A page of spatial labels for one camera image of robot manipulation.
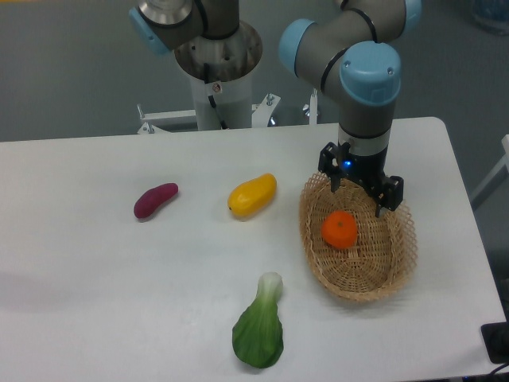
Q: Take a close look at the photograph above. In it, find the orange fruit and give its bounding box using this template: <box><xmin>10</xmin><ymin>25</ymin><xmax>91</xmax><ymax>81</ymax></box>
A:
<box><xmin>321</xmin><ymin>211</ymin><xmax>358</xmax><ymax>249</ymax></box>

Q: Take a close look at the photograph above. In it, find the green bok choy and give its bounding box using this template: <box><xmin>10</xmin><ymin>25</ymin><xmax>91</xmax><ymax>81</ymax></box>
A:
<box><xmin>231</xmin><ymin>272</ymin><xmax>284</xmax><ymax>368</ymax></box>

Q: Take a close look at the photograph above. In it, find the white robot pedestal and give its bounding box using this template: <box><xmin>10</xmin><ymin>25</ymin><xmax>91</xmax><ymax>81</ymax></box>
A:
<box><xmin>173</xmin><ymin>19</ymin><xmax>264</xmax><ymax>131</ymax></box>

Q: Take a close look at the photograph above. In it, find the white metal base frame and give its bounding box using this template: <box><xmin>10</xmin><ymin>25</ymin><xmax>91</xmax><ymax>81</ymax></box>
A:
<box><xmin>137</xmin><ymin>89</ymin><xmax>321</xmax><ymax>134</ymax></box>

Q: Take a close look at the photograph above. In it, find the woven wicker basket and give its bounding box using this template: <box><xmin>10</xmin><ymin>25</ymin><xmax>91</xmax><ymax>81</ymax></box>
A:
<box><xmin>299</xmin><ymin>172</ymin><xmax>418</xmax><ymax>302</ymax></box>

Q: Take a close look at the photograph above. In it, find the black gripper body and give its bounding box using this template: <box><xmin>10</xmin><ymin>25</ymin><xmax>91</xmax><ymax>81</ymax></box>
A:
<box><xmin>332</xmin><ymin>136</ymin><xmax>388</xmax><ymax>194</ymax></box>

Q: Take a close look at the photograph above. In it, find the yellow mango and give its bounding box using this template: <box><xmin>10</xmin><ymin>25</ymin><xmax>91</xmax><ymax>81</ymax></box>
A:
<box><xmin>227</xmin><ymin>173</ymin><xmax>278</xmax><ymax>218</ymax></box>

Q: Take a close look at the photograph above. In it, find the blue translucent container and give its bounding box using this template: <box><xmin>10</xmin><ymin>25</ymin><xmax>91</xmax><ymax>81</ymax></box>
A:
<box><xmin>471</xmin><ymin>0</ymin><xmax>508</xmax><ymax>36</ymax></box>

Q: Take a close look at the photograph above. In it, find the black cable on pedestal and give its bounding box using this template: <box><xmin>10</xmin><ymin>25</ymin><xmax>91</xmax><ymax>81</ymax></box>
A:
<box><xmin>203</xmin><ymin>62</ymin><xmax>229</xmax><ymax>131</ymax></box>

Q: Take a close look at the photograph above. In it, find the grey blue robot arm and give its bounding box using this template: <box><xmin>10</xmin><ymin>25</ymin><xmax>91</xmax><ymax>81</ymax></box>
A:
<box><xmin>129</xmin><ymin>1</ymin><xmax>422</xmax><ymax>211</ymax></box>

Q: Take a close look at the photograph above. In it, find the white frame at right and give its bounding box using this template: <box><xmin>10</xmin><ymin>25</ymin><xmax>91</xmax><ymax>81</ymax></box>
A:
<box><xmin>469</xmin><ymin>134</ymin><xmax>508</xmax><ymax>211</ymax></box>

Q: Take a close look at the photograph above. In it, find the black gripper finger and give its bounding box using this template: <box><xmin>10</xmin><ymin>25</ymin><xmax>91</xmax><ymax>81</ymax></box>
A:
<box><xmin>318</xmin><ymin>142</ymin><xmax>350</xmax><ymax>192</ymax></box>
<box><xmin>375</xmin><ymin>176</ymin><xmax>404</xmax><ymax>217</ymax></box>

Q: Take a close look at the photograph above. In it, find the black device at table edge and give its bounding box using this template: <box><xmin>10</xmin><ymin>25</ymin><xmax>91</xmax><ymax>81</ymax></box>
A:
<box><xmin>480</xmin><ymin>322</ymin><xmax>508</xmax><ymax>364</ymax></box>

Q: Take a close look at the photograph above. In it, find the purple sweet potato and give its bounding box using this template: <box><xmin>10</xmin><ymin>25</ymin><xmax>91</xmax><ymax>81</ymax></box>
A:
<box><xmin>133</xmin><ymin>183</ymin><xmax>179</xmax><ymax>220</ymax></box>

